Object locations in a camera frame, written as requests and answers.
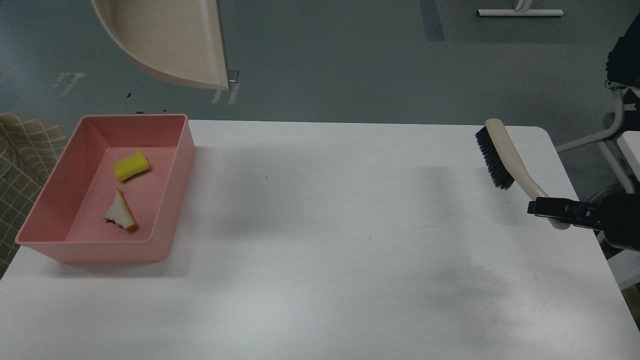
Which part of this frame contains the beige hand brush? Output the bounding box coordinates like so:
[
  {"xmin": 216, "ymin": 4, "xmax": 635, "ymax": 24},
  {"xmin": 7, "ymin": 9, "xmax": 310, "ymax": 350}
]
[{"xmin": 475, "ymin": 118, "xmax": 549, "ymax": 201}]

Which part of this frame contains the white office chair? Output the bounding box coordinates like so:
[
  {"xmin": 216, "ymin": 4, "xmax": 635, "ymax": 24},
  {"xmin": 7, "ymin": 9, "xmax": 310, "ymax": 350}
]
[{"xmin": 555, "ymin": 80, "xmax": 639, "ymax": 202}]

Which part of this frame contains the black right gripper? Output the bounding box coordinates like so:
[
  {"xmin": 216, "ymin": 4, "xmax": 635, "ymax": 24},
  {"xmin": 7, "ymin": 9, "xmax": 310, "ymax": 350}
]
[{"xmin": 526, "ymin": 193, "xmax": 640, "ymax": 252}]

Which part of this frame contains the white side table edge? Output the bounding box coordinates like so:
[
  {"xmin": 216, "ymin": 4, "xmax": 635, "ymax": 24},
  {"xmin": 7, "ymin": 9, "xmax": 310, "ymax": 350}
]
[{"xmin": 617, "ymin": 131, "xmax": 640, "ymax": 181}]

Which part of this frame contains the pink plastic bin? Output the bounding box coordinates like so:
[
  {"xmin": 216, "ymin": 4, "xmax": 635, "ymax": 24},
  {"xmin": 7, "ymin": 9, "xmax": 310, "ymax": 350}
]
[{"xmin": 15, "ymin": 114, "xmax": 196, "ymax": 264}]

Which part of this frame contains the beige checkered cloth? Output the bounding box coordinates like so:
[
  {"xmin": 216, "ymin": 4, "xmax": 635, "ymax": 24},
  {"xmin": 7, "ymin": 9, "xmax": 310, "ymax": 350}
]
[{"xmin": 0, "ymin": 112, "xmax": 67, "ymax": 276}]

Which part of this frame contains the white bread slice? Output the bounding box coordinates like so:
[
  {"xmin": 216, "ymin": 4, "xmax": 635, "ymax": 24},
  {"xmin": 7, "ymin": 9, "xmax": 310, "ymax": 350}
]
[{"xmin": 102, "ymin": 188, "xmax": 138, "ymax": 233}]

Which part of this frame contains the yellow green sponge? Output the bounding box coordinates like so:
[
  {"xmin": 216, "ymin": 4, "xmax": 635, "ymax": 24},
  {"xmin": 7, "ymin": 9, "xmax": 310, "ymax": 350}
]
[{"xmin": 113, "ymin": 148, "xmax": 151, "ymax": 182}]

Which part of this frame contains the beige plastic dustpan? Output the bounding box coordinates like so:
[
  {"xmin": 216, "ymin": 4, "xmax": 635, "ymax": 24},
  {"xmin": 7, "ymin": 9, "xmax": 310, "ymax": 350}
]
[{"xmin": 92, "ymin": 0, "xmax": 229, "ymax": 91}]

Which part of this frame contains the white floor stand base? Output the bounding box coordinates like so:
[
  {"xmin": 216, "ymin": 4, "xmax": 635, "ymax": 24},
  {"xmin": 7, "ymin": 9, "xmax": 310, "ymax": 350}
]
[{"xmin": 477, "ymin": 0, "xmax": 565, "ymax": 18}]

